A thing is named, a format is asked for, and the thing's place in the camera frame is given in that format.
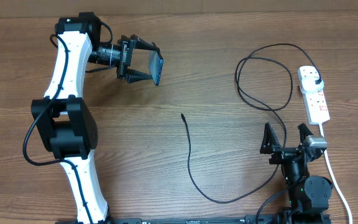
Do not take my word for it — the Samsung Galaxy smartphone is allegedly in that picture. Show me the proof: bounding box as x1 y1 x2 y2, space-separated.
148 50 164 86

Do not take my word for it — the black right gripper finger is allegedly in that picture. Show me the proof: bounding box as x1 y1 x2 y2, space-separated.
260 123 281 154
298 123 313 144

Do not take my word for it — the cardboard back panel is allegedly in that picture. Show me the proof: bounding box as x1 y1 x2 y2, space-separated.
0 0 358 18

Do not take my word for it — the black USB charging cable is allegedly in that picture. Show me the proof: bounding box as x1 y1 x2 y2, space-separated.
180 43 323 205

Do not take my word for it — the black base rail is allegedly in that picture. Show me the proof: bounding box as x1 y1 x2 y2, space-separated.
55 213 332 224

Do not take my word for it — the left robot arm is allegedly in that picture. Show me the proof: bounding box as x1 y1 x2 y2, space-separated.
22 12 163 223

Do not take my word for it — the white charger adapter plug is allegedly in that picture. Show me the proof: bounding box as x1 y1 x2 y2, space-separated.
300 77 324 94

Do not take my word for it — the white power strip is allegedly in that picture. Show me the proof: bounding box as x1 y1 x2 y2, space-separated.
297 66 330 125

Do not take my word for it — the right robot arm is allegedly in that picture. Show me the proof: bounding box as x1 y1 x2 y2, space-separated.
255 123 333 223

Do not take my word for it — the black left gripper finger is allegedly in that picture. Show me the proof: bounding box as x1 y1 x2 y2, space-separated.
131 34 160 52
126 68 153 83

